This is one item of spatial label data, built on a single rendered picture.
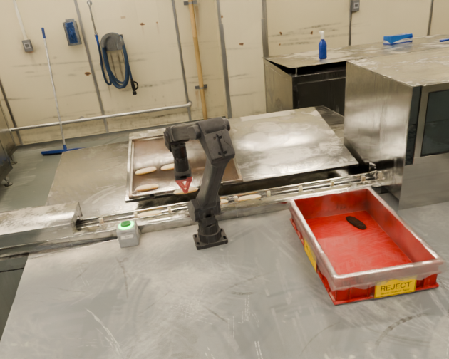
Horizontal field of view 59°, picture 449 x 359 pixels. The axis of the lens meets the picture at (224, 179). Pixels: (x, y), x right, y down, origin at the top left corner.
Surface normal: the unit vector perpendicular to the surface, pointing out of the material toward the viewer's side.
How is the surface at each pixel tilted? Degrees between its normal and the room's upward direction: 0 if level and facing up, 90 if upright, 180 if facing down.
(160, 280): 0
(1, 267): 90
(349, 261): 0
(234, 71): 90
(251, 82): 90
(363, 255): 0
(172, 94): 90
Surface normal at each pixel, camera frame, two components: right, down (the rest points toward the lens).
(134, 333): -0.10, -0.89
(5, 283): 0.15, 0.43
